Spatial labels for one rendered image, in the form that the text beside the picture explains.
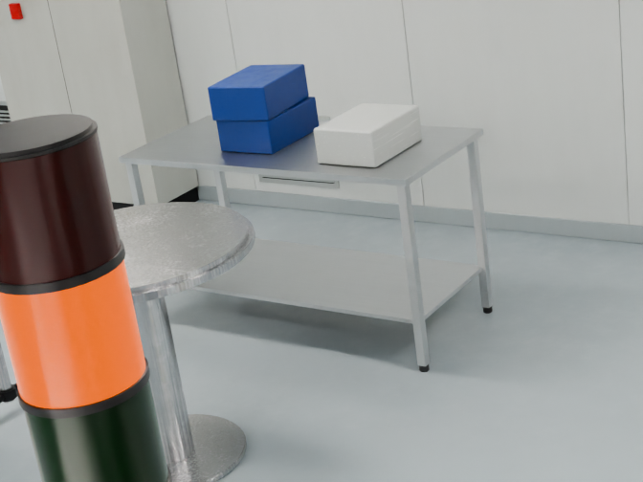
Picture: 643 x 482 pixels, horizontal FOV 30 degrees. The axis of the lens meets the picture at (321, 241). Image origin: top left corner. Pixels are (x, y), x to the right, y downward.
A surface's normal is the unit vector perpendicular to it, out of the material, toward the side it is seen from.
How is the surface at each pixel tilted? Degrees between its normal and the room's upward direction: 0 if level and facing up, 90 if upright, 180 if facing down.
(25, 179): 90
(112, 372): 90
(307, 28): 90
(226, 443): 0
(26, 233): 90
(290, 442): 0
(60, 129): 0
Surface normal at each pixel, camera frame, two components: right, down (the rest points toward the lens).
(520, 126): -0.55, 0.36
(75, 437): -0.04, 0.37
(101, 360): 0.55, 0.23
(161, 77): 0.82, 0.10
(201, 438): -0.13, -0.92
